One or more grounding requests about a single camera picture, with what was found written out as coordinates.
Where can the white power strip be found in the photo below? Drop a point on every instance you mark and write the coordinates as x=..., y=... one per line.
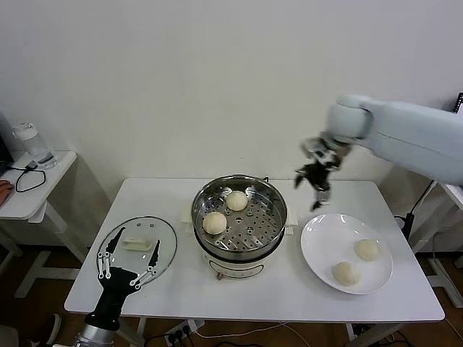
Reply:
x=181, y=330

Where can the black laptop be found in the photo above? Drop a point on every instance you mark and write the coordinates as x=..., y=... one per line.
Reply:
x=4, y=152

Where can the white steamed baozi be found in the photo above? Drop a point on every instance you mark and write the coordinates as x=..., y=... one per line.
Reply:
x=346, y=273
x=214, y=222
x=368, y=250
x=237, y=200

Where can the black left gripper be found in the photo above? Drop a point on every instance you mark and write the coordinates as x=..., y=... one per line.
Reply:
x=114, y=289

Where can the white round plate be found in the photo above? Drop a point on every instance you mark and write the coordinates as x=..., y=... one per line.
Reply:
x=325, y=238

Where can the clear water bottle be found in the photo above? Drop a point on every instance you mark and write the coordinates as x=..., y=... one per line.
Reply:
x=34, y=144

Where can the person's hand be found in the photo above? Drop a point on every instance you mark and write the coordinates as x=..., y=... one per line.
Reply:
x=6, y=188

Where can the white table leg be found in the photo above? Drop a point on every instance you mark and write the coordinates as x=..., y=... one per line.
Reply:
x=141, y=332
x=349, y=334

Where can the stainless steel steamer basket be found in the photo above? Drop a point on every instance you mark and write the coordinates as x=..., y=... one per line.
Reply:
x=260, y=224

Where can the black power adapter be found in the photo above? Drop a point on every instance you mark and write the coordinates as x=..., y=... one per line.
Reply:
x=408, y=226

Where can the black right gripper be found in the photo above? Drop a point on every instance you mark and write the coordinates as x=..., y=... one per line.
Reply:
x=325, y=162

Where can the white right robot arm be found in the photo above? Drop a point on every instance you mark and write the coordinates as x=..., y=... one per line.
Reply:
x=405, y=133

